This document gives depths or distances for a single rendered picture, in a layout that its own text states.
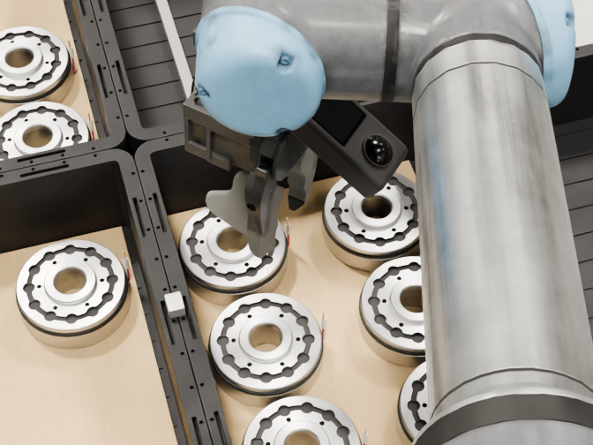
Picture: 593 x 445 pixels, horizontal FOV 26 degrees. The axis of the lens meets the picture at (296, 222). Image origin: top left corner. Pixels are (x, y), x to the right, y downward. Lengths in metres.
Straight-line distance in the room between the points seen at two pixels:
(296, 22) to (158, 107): 0.65
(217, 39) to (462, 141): 0.16
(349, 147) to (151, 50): 0.54
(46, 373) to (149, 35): 0.43
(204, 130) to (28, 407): 0.34
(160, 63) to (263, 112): 0.68
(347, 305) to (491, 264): 0.64
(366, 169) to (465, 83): 0.25
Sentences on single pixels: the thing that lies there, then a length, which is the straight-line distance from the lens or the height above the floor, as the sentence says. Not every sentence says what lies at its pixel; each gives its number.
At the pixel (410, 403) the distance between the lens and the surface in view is 1.14.
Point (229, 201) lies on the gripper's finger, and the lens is 1.01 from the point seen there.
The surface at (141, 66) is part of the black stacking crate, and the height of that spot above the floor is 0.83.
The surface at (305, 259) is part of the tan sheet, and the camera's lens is 1.25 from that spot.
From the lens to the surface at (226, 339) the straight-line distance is 1.17.
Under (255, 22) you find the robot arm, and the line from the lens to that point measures 0.73.
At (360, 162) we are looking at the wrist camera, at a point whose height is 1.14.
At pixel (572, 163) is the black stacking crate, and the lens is 1.35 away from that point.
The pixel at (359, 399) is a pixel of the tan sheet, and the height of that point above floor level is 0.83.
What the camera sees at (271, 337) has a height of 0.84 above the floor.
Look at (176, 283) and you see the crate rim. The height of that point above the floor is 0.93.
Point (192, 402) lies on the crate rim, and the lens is 1.05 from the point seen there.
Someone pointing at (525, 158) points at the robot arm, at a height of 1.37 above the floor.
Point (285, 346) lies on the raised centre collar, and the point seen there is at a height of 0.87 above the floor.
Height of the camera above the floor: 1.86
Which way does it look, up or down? 54 degrees down
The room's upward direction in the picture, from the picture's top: straight up
